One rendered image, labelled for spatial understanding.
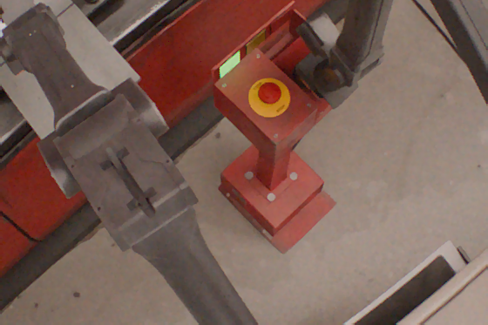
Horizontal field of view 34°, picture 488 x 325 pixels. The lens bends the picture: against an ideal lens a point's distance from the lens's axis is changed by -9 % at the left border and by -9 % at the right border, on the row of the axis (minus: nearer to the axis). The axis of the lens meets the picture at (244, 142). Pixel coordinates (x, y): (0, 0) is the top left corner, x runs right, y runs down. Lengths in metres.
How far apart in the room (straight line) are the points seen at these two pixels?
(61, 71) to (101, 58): 0.47
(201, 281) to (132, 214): 0.10
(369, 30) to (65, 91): 0.52
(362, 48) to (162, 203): 0.63
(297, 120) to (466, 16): 0.62
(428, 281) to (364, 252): 1.07
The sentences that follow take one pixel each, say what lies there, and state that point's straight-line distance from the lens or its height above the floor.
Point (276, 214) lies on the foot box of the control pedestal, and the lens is 2.12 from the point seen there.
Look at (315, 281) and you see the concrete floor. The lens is 2.22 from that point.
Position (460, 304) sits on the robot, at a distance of 0.89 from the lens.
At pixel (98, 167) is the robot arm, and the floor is 1.53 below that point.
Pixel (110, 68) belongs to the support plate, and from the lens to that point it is 1.30.
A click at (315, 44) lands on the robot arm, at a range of 1.39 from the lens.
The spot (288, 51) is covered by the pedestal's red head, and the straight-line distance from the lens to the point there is 1.57.
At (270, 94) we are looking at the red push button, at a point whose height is 0.81.
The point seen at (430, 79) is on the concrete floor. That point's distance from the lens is 2.42.
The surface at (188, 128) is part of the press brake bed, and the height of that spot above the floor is 0.05.
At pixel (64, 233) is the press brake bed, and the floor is 0.05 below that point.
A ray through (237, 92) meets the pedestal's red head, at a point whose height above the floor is 0.78.
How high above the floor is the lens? 2.19
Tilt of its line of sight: 72 degrees down
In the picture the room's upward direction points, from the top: 1 degrees clockwise
